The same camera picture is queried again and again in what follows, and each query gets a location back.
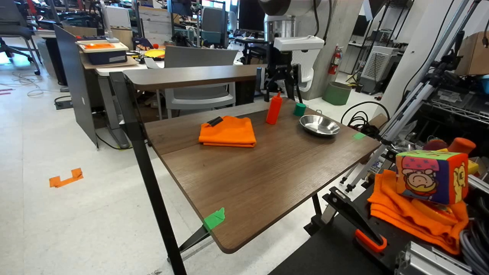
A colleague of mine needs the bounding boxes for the monitor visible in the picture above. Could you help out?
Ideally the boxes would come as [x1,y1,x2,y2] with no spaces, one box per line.
[238,0,266,33]

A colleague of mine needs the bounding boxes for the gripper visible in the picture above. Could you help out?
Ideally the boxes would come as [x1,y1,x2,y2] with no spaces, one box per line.
[263,50,303,104]

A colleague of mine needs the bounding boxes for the folded orange cloth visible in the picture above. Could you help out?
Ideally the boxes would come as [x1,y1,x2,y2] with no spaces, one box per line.
[198,115,257,148]

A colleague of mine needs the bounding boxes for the orange squeeze bottle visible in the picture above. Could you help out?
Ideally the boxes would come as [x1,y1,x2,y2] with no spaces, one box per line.
[266,92,283,125]

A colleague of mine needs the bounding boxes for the black power strip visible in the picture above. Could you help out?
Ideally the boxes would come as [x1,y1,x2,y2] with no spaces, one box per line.
[54,95,73,111]

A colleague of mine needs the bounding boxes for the grey chair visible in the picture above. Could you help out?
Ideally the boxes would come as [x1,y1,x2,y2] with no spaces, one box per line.
[144,45,240,119]

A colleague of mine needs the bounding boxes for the dark box with orange lid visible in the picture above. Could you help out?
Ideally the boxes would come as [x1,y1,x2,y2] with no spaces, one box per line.
[76,40,130,66]

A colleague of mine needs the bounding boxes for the cardboard box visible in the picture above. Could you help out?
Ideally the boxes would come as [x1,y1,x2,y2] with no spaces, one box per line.
[454,31,489,76]

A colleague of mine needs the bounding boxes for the green bin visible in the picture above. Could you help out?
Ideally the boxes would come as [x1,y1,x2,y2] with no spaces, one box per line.
[322,81,352,106]

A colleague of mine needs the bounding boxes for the black clamp with orange grip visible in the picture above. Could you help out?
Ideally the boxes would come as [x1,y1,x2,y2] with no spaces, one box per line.
[322,186,388,254]

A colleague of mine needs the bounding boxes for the silver pan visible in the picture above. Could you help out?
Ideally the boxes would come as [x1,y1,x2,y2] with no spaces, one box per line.
[299,110,341,138]

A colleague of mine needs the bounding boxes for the white mesh chair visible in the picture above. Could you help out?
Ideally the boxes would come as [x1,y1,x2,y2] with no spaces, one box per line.
[291,50,324,93]

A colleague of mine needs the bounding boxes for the wire shelf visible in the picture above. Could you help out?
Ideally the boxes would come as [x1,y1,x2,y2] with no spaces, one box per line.
[419,87,489,127]

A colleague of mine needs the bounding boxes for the orange foam cylinder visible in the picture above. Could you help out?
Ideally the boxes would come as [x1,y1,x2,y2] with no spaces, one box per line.
[447,137,477,155]

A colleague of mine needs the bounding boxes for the brown side table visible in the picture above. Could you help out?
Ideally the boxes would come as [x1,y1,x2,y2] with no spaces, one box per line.
[109,64,268,275]

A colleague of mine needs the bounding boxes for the dark partition panel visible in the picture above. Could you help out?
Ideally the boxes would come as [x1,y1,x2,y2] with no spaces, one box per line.
[53,24,99,149]

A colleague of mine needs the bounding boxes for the bundle of grey cables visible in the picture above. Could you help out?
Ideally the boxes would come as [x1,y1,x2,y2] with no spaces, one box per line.
[458,223,489,275]

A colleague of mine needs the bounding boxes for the white air unit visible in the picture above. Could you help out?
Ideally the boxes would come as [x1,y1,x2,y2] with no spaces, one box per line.
[359,45,400,95]

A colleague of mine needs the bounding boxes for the orange floor tape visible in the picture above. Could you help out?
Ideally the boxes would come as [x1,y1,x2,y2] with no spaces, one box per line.
[49,168,84,188]

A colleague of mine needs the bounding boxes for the red fire extinguisher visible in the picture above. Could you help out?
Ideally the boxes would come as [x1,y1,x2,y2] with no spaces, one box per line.
[328,44,343,76]

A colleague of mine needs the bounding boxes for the aluminium profile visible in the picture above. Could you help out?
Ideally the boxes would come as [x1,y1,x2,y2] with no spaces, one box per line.
[395,240,475,275]

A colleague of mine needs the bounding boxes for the colourful plush cube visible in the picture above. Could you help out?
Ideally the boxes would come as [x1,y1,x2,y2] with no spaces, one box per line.
[395,150,469,205]

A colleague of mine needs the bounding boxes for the black cable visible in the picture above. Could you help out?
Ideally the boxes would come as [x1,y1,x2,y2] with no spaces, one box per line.
[340,100,391,138]

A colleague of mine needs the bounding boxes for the office chair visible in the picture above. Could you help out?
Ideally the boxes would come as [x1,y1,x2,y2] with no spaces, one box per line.
[0,0,42,76]

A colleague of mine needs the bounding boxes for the heap of orange cloths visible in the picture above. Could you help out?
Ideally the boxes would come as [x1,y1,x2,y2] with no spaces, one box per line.
[367,170,470,256]

